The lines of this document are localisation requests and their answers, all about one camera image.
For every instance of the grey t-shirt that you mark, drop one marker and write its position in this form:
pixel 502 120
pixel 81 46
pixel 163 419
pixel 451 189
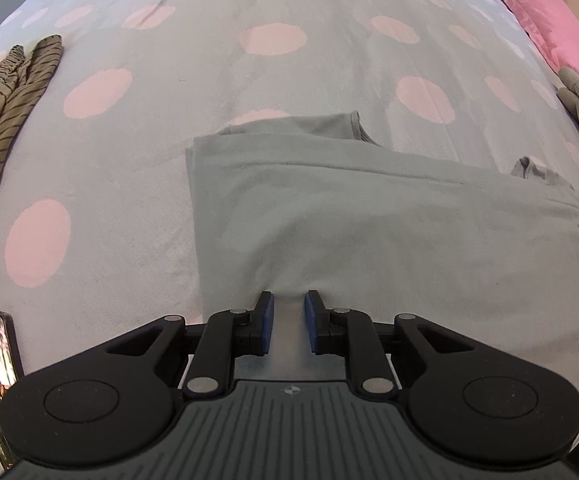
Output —
pixel 297 204

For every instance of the grey pink polka-dot bedspread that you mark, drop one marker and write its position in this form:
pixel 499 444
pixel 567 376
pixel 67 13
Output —
pixel 96 216

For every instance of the pink pillow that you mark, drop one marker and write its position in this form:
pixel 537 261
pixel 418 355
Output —
pixel 552 27

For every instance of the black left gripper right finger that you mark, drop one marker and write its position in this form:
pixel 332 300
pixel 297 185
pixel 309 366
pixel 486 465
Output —
pixel 475 404

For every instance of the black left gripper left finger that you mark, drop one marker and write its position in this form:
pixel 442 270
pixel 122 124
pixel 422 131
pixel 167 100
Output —
pixel 118 398

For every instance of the brown striped garment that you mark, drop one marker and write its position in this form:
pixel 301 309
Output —
pixel 24 79

